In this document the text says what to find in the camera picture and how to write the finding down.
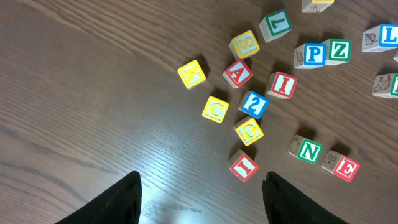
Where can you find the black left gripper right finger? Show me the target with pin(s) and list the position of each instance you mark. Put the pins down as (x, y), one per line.
(285, 204)

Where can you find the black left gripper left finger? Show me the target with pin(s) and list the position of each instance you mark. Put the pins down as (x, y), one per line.
(121, 203)

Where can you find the green N block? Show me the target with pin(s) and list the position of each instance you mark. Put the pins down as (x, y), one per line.
(305, 149)

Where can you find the red E block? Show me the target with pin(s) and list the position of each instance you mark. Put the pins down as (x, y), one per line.
(340, 165)

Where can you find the red I block lower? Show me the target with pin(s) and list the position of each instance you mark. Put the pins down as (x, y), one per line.
(242, 166)

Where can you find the red i block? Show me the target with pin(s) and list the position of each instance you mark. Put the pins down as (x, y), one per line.
(281, 85)
(242, 166)

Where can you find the yellow O block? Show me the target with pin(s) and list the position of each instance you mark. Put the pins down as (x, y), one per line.
(248, 130)

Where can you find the blue 2 block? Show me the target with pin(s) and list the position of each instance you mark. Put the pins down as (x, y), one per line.
(253, 104)

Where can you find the yellow C block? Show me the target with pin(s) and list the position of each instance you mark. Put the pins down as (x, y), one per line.
(215, 109)

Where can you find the red I block upper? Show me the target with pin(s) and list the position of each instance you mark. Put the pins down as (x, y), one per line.
(281, 85)

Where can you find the red A block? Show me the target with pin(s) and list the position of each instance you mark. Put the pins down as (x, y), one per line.
(238, 74)

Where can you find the yellow K block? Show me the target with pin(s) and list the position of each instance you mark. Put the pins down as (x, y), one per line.
(191, 74)

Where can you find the blue P block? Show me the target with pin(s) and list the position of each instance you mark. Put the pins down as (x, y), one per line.
(310, 56)

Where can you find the green B block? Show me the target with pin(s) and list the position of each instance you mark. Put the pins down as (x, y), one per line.
(385, 86)

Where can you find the green Z block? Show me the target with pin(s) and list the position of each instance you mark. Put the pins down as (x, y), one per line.
(338, 51)

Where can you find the yellow S block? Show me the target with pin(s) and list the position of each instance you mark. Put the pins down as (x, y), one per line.
(244, 45)

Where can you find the green 7 block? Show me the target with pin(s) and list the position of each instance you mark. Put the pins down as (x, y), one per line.
(275, 25)

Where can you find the blue L block left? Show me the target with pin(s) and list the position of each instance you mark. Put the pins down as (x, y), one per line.
(380, 38)

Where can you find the yellow block top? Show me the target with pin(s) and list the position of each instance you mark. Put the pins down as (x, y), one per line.
(315, 6)

